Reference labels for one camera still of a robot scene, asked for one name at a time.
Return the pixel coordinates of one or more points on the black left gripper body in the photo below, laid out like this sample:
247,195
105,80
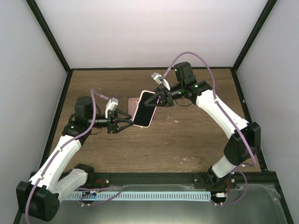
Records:
111,124

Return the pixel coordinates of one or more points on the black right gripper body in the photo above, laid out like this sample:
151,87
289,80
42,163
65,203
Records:
169,101

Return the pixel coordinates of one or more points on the light blue slotted strip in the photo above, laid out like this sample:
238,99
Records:
151,196

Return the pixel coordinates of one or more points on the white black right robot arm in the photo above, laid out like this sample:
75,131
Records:
244,138

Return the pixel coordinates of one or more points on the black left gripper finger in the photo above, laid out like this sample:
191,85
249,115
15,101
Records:
122,126
122,113

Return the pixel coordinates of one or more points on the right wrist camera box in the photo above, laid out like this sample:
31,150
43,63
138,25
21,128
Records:
161,80

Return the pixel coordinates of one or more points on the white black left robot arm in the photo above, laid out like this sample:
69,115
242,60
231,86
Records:
42,195

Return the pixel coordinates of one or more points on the plain pink phone case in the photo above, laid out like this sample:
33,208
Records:
132,106

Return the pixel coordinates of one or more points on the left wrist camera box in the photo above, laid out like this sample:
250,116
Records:
111,106

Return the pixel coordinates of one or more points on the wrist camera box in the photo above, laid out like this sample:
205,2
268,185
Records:
111,106
161,80

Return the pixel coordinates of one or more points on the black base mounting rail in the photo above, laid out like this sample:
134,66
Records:
199,180

